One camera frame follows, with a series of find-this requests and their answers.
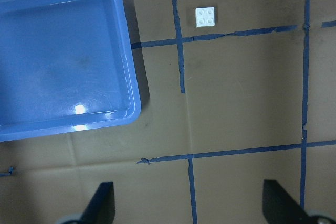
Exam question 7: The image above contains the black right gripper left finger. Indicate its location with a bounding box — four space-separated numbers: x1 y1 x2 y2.
79 182 115 223

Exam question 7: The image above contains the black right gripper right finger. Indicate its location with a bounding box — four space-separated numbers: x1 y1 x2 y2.
262 179 328 224

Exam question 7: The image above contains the white square building block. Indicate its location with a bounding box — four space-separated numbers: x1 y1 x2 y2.
195 7 215 28

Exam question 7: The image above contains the blue plastic tray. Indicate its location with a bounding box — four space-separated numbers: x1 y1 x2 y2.
1 0 141 142

